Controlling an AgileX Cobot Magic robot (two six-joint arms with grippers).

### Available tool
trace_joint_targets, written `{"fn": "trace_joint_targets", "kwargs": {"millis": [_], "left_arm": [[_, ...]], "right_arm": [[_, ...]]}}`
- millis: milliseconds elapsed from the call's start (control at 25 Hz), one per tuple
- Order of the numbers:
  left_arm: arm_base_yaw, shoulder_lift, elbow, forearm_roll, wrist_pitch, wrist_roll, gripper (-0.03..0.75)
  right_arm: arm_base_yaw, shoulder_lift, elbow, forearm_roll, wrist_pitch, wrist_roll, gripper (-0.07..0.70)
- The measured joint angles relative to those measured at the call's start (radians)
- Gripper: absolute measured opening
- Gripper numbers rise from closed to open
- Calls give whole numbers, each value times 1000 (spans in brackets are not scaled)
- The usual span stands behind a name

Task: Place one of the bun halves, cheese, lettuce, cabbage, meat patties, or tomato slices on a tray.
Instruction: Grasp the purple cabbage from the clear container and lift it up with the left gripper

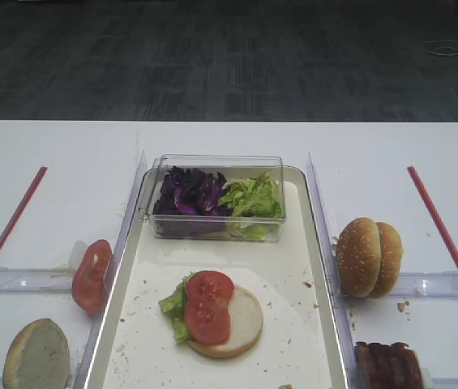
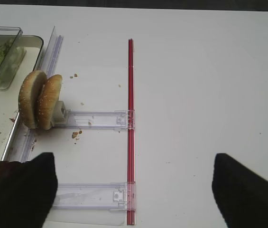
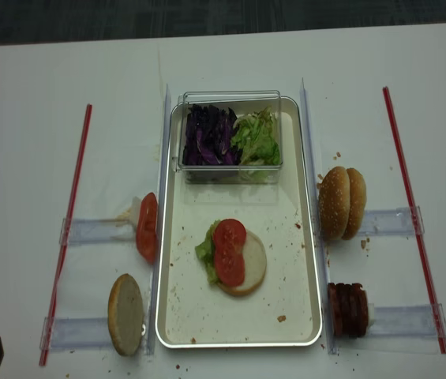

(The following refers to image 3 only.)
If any purple cabbage leaves pile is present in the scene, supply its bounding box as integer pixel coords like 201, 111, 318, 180
182, 104, 242, 166

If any upright tomato slices left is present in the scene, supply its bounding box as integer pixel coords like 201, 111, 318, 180
136, 192, 158, 265

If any green lettuce leaf on bun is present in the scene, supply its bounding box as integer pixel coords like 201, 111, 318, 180
195, 220, 220, 284

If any lower tomato slice on tray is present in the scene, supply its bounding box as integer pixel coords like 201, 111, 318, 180
214, 245, 245, 287

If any tomato slice on tray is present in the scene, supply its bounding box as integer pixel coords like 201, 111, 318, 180
212, 219, 247, 253
214, 245, 245, 287

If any upper tomato slice on tray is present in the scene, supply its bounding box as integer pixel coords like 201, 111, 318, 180
212, 219, 247, 253

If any green lettuce pile in container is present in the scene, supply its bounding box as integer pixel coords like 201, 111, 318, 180
230, 107, 281, 166

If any stack of meat patties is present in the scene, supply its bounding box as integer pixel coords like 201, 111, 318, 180
327, 283, 369, 338

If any clear holder lower left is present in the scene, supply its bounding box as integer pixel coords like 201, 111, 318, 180
39, 317, 113, 351

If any clear holder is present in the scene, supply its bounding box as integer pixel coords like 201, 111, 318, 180
357, 206, 425, 237
59, 218, 136, 246
39, 317, 113, 351
366, 304, 446, 338

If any left red strip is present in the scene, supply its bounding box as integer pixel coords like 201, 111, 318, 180
39, 103, 92, 367

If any red strip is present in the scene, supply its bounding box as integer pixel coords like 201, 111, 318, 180
382, 86, 446, 355
39, 103, 92, 367

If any upright bun half left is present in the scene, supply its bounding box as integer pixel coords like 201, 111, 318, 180
107, 274, 144, 356

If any clear holder upper left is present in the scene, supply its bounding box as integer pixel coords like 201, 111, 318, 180
59, 218, 136, 246

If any white pusher block left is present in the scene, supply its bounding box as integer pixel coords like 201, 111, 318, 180
128, 197, 141, 229

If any white pusher block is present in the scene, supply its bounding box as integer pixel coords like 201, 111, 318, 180
366, 303, 375, 329
128, 197, 141, 229

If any bottom bun slice on tray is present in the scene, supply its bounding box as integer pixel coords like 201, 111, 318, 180
217, 230, 268, 296

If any clear plastic container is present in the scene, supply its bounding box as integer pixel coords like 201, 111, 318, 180
174, 90, 283, 184

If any sesame bun front right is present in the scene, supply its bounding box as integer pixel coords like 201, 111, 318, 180
318, 166, 350, 241

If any white pusher block right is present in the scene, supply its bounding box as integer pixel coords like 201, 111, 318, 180
366, 303, 375, 329

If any bun behind right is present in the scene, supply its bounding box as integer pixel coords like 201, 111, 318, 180
342, 168, 367, 240

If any clear holder upper right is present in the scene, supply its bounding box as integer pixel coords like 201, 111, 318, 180
357, 206, 425, 237

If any clear holder lower right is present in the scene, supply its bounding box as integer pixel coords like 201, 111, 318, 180
366, 304, 446, 338

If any right red strip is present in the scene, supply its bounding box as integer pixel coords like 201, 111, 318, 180
382, 86, 446, 355

